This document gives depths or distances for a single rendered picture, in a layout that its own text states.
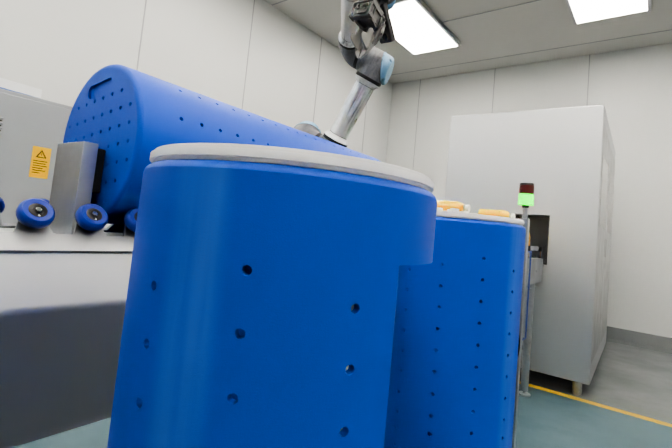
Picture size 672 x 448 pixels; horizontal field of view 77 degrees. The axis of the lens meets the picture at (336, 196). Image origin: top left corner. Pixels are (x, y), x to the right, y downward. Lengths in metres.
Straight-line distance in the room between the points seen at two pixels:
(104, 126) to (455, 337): 0.76
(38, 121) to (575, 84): 5.62
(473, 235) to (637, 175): 5.09
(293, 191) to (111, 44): 3.82
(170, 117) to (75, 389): 0.45
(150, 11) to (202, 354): 4.10
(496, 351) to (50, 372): 0.77
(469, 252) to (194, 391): 0.67
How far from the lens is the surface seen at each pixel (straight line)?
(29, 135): 2.42
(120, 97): 0.82
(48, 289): 0.71
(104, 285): 0.74
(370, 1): 1.32
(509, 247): 0.94
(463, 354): 0.92
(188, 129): 0.79
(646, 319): 5.89
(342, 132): 1.82
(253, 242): 0.30
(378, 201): 0.31
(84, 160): 0.80
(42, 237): 0.72
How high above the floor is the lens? 0.99
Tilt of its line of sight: 4 degrees up
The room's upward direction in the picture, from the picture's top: 6 degrees clockwise
